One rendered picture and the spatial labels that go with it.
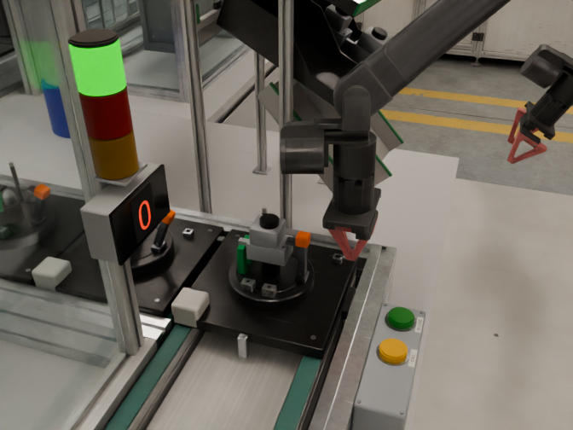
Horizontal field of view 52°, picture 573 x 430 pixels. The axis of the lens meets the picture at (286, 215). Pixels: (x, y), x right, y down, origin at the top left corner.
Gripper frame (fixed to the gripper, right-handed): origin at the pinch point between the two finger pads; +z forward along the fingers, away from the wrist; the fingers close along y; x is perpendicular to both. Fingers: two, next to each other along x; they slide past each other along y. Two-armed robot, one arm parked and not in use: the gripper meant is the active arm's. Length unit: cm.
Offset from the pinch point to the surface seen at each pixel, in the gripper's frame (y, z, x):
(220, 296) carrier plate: 5.9, 7.8, -19.7
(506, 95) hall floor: -346, 111, 38
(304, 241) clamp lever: 0.9, -2.0, -7.0
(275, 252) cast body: 2.2, 0.0, -11.2
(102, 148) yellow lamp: 20.9, -25.7, -23.6
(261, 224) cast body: 1.1, -3.9, -13.7
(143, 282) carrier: 6.6, 7.3, -32.9
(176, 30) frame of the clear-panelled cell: -86, -5, -71
